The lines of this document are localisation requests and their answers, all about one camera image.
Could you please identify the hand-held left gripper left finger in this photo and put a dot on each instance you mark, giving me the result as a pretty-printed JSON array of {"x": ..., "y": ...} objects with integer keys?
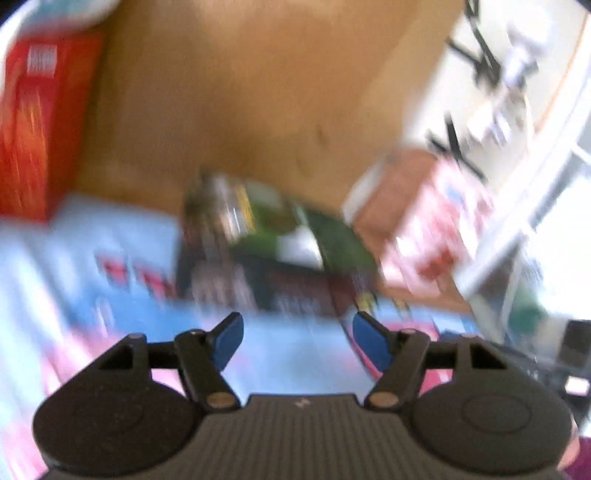
[{"x": 227, "y": 344}]

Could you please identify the white window frame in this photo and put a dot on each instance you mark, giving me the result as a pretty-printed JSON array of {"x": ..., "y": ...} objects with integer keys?
[{"x": 521, "y": 212}]

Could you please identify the red gift box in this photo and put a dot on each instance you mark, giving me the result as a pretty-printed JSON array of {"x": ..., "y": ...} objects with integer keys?
[{"x": 41, "y": 129}]

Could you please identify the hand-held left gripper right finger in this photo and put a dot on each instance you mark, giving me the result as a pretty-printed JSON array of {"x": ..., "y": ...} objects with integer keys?
[{"x": 371, "y": 344}]

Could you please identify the printed blue blanket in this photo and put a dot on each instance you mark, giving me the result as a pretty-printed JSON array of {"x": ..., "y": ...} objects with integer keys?
[{"x": 92, "y": 277}]

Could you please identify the chair with woven cushion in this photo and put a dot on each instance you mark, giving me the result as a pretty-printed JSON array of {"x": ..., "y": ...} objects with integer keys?
[{"x": 392, "y": 184}]

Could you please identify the black tape strips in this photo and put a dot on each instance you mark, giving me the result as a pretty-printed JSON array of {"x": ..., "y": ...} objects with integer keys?
[{"x": 480, "y": 60}]

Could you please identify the pink snack bag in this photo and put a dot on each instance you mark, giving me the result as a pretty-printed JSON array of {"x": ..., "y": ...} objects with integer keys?
[{"x": 438, "y": 221}]

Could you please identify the black cardboard box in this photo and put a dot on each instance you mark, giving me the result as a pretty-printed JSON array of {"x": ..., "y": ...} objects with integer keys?
[{"x": 217, "y": 281}]

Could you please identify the wooden headboard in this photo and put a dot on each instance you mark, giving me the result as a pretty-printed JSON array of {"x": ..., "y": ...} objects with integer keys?
[{"x": 258, "y": 101}]

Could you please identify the pastel plush toy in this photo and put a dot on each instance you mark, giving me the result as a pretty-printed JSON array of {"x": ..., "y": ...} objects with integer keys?
[{"x": 69, "y": 9}]

